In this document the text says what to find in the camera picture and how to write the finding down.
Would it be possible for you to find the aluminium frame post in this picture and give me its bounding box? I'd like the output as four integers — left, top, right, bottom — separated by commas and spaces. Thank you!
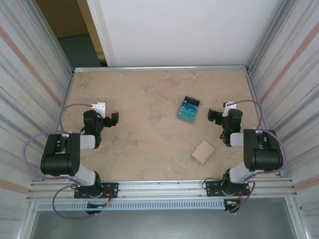
286, 198, 309, 239
18, 199, 38, 239

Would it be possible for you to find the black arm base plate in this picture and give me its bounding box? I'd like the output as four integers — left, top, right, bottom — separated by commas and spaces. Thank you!
205, 180, 251, 197
74, 182, 119, 199

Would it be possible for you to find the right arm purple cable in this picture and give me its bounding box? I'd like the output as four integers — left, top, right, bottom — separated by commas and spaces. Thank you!
225, 99, 289, 214

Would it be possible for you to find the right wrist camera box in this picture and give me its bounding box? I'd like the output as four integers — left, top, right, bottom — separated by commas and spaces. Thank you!
222, 101, 238, 117

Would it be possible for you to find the perforated grey cable duct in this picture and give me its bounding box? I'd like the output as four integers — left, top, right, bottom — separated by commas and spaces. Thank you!
36, 200, 226, 211

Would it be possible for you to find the beige leather card wallet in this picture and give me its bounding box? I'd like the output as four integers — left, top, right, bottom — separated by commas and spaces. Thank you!
191, 139, 216, 165

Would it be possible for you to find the white door frame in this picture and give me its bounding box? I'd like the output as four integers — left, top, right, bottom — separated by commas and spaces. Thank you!
86, 0, 117, 67

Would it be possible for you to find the aluminium table edge rail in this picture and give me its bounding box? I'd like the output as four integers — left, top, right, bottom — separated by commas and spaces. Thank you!
73, 65, 251, 75
44, 72, 75, 181
245, 69, 282, 178

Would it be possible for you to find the small green circuit board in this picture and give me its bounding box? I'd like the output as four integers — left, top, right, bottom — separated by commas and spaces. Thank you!
86, 202, 112, 209

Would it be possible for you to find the long aluminium mounting rail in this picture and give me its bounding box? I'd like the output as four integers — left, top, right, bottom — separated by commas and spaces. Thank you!
26, 177, 299, 203

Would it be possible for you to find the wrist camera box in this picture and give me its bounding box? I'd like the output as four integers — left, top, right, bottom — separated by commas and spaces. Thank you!
222, 101, 238, 117
90, 101, 107, 113

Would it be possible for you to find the dark navy card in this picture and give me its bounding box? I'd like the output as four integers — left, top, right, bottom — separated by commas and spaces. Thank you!
183, 96, 201, 107

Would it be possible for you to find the grey metal panel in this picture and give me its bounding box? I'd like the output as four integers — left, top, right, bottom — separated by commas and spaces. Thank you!
29, 198, 299, 239

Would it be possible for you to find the green card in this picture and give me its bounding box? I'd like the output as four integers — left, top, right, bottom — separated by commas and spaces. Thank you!
176, 111, 197, 121

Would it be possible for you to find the clear plastic card tray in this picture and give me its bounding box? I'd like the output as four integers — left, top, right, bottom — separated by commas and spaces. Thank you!
175, 96, 202, 124

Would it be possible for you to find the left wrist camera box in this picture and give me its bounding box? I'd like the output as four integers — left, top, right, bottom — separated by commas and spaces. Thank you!
90, 101, 107, 113

